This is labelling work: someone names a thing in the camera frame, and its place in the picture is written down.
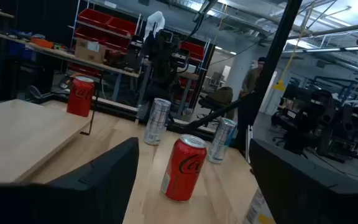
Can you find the long ceiling light strip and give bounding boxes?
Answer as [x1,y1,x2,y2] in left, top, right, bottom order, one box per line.
[281,44,358,54]

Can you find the long wooden workbench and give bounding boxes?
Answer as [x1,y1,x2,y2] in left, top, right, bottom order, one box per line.
[0,30,141,103]

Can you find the black robot station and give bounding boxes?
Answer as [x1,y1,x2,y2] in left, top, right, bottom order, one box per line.
[270,76,358,166]

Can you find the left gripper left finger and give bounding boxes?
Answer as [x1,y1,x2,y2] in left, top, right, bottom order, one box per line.
[0,136,140,224]

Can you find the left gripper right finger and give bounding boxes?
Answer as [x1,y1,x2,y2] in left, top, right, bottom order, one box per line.
[249,138,358,224]

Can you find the yellow hanging rope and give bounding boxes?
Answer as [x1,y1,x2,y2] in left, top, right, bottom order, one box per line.
[272,0,315,92]

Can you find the brown cardboard box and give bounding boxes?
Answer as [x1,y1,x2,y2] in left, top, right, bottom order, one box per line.
[74,37,108,64]

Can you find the orange item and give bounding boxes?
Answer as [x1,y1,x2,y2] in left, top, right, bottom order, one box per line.
[30,36,55,49]

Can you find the wooden shelf with black frame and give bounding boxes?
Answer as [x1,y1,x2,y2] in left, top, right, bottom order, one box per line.
[0,73,102,184]

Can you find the metal rack with red bins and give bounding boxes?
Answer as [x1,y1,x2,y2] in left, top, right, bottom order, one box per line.
[68,0,144,78]
[174,39,213,110]

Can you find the person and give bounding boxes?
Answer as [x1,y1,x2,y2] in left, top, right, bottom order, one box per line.
[239,57,267,99]

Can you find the black aluminium rig frame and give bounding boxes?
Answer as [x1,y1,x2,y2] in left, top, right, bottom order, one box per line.
[26,0,304,156]

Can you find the silver blue Red Bull can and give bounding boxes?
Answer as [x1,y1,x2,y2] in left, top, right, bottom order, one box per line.
[207,117,237,165]
[144,98,172,146]

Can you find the blue storage bins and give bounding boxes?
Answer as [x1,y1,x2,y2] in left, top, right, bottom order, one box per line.
[7,42,37,60]

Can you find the red Coca-Cola can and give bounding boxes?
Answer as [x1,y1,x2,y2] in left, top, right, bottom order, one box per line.
[66,76,95,118]
[160,134,208,202]

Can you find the white plastic bag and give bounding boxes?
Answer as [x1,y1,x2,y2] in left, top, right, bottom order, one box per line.
[144,11,166,41]

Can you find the dark office chair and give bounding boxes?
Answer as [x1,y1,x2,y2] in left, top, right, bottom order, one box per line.
[196,86,234,121]

